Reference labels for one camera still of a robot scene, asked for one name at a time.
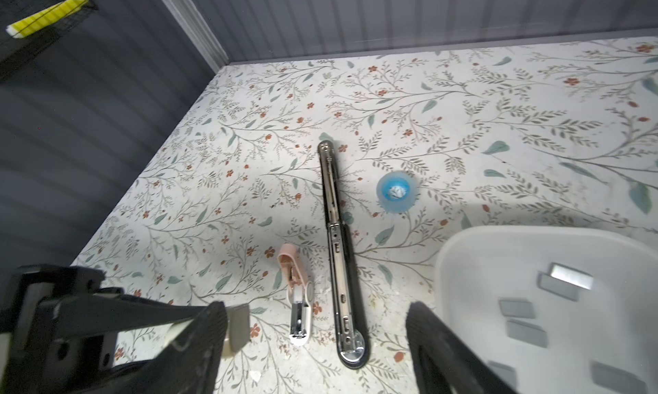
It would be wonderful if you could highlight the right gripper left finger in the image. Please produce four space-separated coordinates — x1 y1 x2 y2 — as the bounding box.
77 302 228 393

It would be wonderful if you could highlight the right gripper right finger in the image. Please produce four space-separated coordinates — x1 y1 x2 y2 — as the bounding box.
405 301 514 393

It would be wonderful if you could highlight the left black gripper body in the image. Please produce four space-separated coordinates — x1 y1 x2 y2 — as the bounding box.
1 265 203 393

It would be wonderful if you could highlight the beige staple box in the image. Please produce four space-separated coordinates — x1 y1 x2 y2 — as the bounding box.
222 304 251 358

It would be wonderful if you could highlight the black stapler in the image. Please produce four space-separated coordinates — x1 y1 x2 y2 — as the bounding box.
317 140 370 370

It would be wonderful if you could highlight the pink staple box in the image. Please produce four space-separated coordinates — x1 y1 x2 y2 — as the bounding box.
277 244 314 347

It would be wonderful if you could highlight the white plastic tray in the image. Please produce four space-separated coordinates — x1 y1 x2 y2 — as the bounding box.
435 226 657 393

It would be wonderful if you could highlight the blue tape roll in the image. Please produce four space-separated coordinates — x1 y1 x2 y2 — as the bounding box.
376 171 419 213

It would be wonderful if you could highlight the floral table mat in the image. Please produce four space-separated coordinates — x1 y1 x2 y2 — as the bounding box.
75 37 657 393

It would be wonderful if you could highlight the yellow marker pen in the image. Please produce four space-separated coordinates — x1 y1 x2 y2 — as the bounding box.
5 0 90 39

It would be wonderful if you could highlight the black wire basket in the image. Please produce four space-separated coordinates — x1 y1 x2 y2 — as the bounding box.
1 0 99 82

